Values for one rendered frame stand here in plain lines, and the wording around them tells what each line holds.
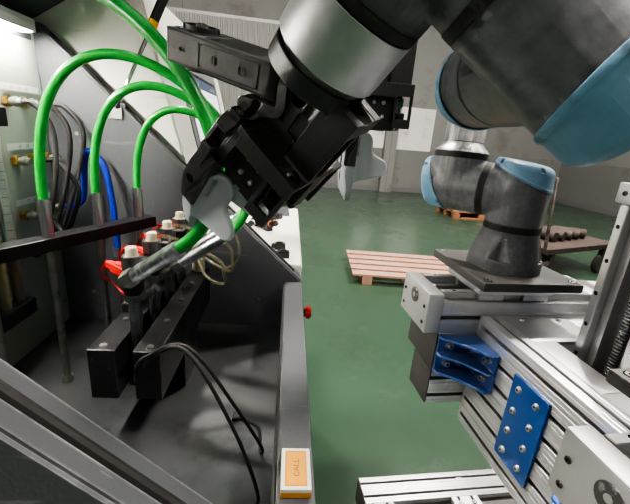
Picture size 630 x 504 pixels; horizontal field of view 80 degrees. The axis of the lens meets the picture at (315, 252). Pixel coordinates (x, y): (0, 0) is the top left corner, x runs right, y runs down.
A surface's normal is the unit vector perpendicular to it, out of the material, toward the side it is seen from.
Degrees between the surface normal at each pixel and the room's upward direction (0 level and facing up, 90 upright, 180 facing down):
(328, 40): 113
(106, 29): 90
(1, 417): 43
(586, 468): 90
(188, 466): 0
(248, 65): 101
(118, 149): 90
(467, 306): 90
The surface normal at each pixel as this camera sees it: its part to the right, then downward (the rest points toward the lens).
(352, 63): 0.09, 0.85
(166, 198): 0.06, 0.31
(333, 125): -0.54, 0.42
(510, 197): -0.61, 0.19
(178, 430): 0.08, -0.95
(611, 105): -0.36, 0.59
